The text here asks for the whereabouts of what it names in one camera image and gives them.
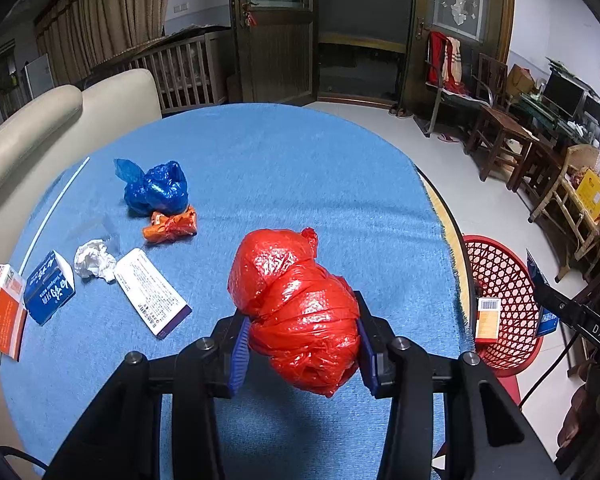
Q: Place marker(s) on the black monitor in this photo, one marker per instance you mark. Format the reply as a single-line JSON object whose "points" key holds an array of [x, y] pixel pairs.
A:
{"points": [[562, 92]]}

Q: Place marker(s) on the red and white clothing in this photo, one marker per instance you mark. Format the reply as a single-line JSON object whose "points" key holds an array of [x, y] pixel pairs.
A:
{"points": [[437, 60]]}

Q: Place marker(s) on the small orange and white box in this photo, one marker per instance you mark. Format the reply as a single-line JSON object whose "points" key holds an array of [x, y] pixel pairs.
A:
{"points": [[487, 322]]}

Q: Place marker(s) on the blue plastic bag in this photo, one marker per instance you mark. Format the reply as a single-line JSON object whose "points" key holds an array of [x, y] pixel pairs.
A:
{"points": [[157, 190]]}

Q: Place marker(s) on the blue tablecloth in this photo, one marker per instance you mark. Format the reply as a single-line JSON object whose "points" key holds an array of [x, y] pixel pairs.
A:
{"points": [[290, 170]]}

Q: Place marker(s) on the orange plastic bag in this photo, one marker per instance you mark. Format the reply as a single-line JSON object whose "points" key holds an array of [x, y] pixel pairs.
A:
{"points": [[170, 225]]}

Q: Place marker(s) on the metal frame chair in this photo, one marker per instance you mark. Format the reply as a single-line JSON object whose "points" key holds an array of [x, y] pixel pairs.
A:
{"points": [[455, 102]]}

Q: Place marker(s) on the white tissue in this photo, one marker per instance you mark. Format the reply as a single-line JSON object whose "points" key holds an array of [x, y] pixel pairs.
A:
{"points": [[92, 260]]}

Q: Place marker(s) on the red plastic basket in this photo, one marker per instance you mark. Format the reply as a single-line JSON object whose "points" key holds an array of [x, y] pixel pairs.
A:
{"points": [[505, 280]]}

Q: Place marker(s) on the wooden crib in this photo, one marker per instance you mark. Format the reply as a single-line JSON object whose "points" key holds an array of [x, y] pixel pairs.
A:
{"points": [[180, 67]]}

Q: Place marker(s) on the beige curtain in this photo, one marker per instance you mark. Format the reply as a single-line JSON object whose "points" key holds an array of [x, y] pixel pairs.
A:
{"points": [[105, 15]]}

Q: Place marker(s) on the white wall switch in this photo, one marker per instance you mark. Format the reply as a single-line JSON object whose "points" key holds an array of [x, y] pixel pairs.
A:
{"points": [[180, 7]]}

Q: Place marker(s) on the bamboo chair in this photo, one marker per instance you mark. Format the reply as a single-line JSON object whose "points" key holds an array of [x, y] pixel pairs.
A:
{"points": [[565, 195]]}

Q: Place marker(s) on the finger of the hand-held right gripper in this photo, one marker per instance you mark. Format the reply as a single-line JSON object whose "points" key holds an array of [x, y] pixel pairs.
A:
{"points": [[536, 267]]}

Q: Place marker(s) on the thin white rod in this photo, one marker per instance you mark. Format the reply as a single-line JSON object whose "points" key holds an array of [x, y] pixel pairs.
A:
{"points": [[55, 205]]}

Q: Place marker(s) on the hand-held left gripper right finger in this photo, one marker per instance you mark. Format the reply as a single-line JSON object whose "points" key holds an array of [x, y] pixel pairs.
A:
{"points": [[367, 360]]}

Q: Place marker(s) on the red plastic bag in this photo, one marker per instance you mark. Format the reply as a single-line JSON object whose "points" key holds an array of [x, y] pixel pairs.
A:
{"points": [[290, 300]]}

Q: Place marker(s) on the small blue box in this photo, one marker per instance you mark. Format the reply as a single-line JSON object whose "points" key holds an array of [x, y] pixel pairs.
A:
{"points": [[547, 322]]}

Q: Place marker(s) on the red door tassel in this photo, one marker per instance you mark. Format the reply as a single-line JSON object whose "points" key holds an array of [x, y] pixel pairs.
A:
{"points": [[250, 19]]}

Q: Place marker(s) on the beige leather sofa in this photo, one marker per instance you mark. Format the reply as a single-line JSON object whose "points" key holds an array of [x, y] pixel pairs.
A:
{"points": [[30, 135]]}

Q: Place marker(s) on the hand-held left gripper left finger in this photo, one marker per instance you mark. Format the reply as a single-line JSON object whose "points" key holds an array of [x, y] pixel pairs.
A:
{"points": [[240, 355]]}

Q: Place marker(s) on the brown cardboard box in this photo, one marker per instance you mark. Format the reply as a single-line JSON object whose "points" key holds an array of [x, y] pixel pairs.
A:
{"points": [[519, 80]]}

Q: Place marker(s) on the yellow cardboard box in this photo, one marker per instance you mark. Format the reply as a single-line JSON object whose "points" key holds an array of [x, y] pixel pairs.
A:
{"points": [[595, 192]]}

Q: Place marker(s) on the blue and white box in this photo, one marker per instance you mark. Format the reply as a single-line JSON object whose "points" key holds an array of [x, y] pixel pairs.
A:
{"points": [[47, 290]]}

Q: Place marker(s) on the dark wooden door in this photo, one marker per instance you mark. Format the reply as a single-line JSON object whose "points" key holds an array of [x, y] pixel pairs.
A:
{"points": [[275, 55]]}

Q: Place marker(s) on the white and purple box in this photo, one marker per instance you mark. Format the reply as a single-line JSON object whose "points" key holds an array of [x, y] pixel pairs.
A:
{"points": [[147, 290]]}

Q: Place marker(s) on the dark wooden chair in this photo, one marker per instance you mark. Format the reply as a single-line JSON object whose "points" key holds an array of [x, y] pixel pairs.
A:
{"points": [[500, 125]]}

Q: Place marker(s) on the white fridge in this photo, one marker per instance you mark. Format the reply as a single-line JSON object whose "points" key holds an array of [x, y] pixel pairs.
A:
{"points": [[39, 77]]}

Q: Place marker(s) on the pink slipper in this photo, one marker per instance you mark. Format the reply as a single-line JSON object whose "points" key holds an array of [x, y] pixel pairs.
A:
{"points": [[448, 137]]}

